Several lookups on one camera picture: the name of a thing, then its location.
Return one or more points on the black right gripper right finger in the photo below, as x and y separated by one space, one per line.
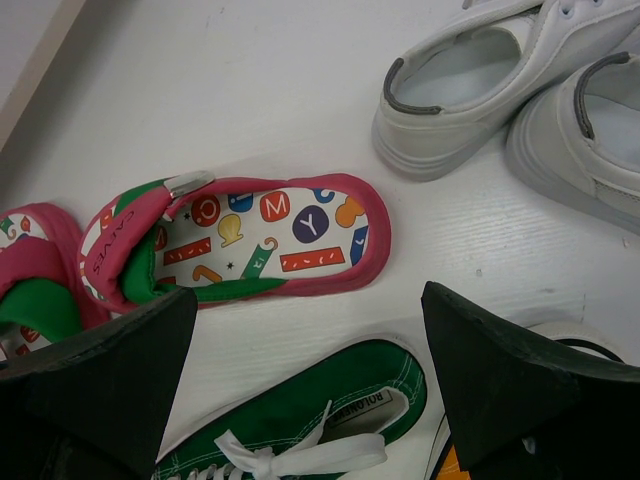
552 401

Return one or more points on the white sneaker one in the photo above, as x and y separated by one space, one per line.
577 142
443 99

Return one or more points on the orange sneaker right one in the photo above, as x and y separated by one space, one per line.
443 462

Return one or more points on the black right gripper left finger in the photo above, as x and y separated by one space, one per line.
96 405

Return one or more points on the white sneaker near one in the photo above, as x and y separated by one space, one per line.
577 142

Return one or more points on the pink slipper one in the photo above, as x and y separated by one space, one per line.
43 299
235 238

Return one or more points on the green sneaker one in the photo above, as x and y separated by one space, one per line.
337 416

